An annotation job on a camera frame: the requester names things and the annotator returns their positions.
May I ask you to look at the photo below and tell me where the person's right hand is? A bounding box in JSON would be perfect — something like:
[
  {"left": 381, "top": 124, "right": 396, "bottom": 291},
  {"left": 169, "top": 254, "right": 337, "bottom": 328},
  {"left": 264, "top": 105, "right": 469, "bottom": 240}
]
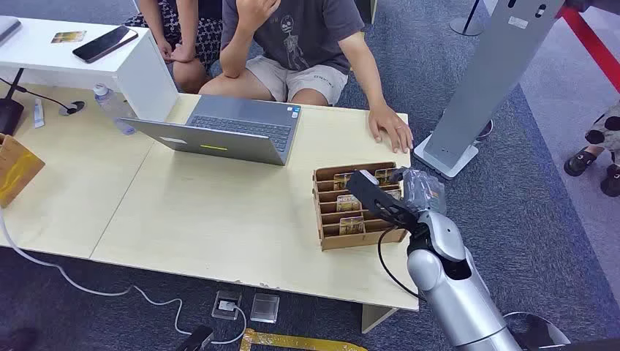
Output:
[{"left": 235, "top": 0, "right": 282, "bottom": 31}]

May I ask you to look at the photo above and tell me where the clear floor socket cover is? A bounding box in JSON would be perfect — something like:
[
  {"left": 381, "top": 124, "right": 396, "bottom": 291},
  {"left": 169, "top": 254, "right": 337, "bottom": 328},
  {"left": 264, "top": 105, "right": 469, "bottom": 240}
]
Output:
[{"left": 249, "top": 292, "right": 281, "bottom": 325}]

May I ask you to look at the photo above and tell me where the person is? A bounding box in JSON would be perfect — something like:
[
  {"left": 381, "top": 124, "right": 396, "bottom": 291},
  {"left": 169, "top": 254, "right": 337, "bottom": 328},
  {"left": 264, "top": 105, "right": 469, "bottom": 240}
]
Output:
[
  {"left": 123, "top": 0, "right": 224, "bottom": 95},
  {"left": 198, "top": 0, "right": 415, "bottom": 155},
  {"left": 563, "top": 99, "right": 620, "bottom": 198}
]

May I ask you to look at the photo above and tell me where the grey open laptop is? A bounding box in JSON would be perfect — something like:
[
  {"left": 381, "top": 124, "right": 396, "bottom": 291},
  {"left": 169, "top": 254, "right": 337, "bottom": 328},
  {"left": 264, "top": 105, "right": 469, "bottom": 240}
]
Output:
[{"left": 119, "top": 94, "right": 302, "bottom": 167}]

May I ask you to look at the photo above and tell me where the person's left hand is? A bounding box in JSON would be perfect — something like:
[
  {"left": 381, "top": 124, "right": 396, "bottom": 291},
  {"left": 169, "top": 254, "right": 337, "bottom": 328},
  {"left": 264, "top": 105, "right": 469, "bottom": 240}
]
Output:
[{"left": 368, "top": 103, "right": 415, "bottom": 155}]

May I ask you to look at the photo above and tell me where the grey desk cable grommet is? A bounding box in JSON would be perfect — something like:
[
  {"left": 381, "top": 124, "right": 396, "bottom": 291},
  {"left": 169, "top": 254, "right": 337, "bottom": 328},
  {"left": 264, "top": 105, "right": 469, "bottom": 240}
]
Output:
[{"left": 58, "top": 100, "right": 86, "bottom": 117}]

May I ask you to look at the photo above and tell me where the white power cable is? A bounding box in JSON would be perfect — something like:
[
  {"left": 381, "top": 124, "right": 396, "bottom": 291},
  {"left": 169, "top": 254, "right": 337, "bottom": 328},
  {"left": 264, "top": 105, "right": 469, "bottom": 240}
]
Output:
[{"left": 0, "top": 208, "right": 248, "bottom": 346}]

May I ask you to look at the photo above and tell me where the black smartphone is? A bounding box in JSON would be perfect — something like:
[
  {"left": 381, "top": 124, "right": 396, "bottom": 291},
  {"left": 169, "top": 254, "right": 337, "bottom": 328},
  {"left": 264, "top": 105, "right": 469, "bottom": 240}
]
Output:
[{"left": 72, "top": 25, "right": 140, "bottom": 64}]

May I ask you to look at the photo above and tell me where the black stand with base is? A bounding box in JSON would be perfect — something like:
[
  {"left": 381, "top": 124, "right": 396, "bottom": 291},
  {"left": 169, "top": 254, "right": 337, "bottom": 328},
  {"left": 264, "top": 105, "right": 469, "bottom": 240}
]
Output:
[{"left": 0, "top": 67, "right": 26, "bottom": 137}]

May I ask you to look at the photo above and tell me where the grey kiosk stand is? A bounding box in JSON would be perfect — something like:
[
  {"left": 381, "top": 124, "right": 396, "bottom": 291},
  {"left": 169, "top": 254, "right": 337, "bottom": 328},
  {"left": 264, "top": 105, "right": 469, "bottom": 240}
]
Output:
[{"left": 412, "top": 0, "right": 566, "bottom": 181}]

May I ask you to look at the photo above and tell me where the person's hand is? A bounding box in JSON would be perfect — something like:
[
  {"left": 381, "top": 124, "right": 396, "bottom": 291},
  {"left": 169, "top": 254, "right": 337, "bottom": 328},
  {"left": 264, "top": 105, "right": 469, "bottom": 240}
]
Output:
[
  {"left": 235, "top": 0, "right": 282, "bottom": 31},
  {"left": 368, "top": 103, "right": 415, "bottom": 155}
]

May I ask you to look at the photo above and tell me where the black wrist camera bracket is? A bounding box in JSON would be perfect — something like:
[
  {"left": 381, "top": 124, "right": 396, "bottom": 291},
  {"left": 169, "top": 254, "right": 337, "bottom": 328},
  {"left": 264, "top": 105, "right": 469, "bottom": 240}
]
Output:
[{"left": 345, "top": 169, "right": 423, "bottom": 235}]

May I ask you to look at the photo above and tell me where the grey flat device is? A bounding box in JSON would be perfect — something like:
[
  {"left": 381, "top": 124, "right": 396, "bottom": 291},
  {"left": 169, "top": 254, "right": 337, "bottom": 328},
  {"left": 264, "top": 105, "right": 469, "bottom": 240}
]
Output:
[{"left": 0, "top": 15, "right": 23, "bottom": 45}]

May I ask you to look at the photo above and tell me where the yellow floor tape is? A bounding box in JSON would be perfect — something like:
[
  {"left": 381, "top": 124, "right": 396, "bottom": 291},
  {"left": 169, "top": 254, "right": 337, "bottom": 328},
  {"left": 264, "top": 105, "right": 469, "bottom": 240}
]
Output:
[{"left": 239, "top": 328, "right": 369, "bottom": 351}]

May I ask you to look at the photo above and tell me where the wooden box with yellow panel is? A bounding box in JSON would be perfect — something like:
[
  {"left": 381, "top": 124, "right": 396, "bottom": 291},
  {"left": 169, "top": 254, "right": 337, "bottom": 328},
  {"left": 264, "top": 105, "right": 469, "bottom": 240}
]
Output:
[{"left": 0, "top": 133, "right": 46, "bottom": 209}]

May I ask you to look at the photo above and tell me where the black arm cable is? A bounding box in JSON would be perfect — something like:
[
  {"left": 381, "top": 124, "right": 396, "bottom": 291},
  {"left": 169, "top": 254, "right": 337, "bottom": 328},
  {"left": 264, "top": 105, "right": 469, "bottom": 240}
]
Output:
[{"left": 377, "top": 226, "right": 423, "bottom": 302}]

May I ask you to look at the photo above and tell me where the clear plastic water bottle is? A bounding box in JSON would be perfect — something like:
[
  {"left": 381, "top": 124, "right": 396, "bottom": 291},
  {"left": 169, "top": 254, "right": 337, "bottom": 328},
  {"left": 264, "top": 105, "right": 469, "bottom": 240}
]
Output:
[{"left": 92, "top": 83, "right": 137, "bottom": 136}]

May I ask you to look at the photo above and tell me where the grey stanchion post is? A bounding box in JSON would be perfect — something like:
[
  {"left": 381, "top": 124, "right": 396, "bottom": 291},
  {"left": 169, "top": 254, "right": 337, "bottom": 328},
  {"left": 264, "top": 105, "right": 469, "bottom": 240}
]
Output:
[{"left": 449, "top": 0, "right": 486, "bottom": 37}]

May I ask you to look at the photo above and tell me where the white desk shelf box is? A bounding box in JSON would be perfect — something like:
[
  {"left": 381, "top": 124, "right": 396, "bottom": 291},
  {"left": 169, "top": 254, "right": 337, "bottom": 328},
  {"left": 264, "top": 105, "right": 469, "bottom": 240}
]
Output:
[{"left": 0, "top": 17, "right": 180, "bottom": 123}]

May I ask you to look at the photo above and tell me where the black power adapter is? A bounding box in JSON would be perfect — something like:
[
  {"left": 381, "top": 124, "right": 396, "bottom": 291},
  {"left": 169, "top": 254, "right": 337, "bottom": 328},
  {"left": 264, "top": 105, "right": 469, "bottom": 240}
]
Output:
[{"left": 174, "top": 325, "right": 216, "bottom": 351}]

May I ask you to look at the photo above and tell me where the wooden slotted card holder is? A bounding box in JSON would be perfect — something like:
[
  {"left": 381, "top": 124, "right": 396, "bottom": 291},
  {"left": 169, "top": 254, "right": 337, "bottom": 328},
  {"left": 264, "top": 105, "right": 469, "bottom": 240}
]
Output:
[{"left": 311, "top": 162, "right": 411, "bottom": 252}]

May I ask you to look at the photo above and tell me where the wooden table leg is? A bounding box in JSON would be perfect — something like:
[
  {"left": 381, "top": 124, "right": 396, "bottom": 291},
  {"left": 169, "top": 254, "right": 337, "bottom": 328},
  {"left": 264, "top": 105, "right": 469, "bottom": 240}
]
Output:
[{"left": 360, "top": 303, "right": 400, "bottom": 335}]

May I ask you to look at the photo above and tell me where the floor socket with plug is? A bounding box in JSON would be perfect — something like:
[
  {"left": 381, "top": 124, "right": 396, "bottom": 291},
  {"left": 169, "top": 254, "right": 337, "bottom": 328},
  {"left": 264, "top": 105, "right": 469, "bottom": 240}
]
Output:
[{"left": 211, "top": 290, "right": 243, "bottom": 321}]

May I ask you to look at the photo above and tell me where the red barrier belt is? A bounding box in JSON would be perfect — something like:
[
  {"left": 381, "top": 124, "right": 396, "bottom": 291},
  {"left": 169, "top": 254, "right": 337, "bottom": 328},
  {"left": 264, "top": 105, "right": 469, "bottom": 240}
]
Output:
[{"left": 558, "top": 5, "right": 620, "bottom": 94}]

